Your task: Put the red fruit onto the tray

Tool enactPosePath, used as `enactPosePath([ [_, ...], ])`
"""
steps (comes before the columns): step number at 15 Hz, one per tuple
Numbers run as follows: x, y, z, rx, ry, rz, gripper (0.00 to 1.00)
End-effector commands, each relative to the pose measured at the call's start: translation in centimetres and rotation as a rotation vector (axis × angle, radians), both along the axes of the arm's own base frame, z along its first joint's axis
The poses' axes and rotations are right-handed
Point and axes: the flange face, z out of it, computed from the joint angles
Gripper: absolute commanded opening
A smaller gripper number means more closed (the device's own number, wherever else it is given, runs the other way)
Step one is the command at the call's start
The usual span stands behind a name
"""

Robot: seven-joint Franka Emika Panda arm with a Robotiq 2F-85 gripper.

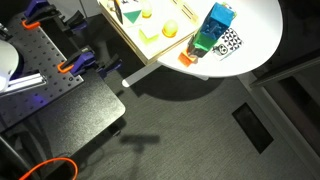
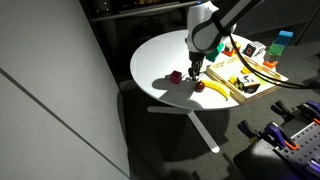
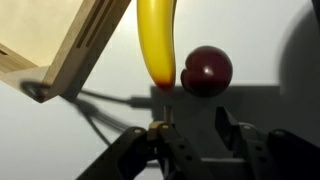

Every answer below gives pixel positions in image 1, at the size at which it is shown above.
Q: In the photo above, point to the green block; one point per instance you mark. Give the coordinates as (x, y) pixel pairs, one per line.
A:
(205, 41)

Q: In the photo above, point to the black perforated breadboard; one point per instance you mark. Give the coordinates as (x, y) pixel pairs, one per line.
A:
(40, 56)

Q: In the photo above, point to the silver aluminium extrusion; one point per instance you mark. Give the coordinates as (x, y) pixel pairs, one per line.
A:
(26, 81)

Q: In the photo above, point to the white table base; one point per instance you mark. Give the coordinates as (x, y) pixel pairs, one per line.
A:
(140, 75)

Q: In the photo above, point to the dark shelf unit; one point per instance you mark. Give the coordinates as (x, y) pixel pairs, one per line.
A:
(283, 68)

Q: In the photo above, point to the black white patterned tag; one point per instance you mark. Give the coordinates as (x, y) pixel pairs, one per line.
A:
(230, 41)

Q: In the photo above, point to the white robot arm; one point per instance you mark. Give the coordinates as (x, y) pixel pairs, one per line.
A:
(6, 60)

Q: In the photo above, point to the black platform plate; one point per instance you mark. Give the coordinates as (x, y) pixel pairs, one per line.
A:
(83, 110)

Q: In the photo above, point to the blue block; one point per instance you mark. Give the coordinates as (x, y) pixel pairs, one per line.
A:
(216, 18)

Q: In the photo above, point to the orange block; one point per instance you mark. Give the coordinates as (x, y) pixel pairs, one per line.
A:
(185, 59)

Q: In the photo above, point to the light wooden tray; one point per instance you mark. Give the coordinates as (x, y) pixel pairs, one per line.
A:
(157, 21)

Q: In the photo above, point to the round yellow fruit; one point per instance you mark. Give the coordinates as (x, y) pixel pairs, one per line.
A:
(170, 28)

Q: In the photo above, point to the black floor outlet cover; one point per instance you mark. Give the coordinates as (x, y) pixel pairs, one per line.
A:
(252, 128)

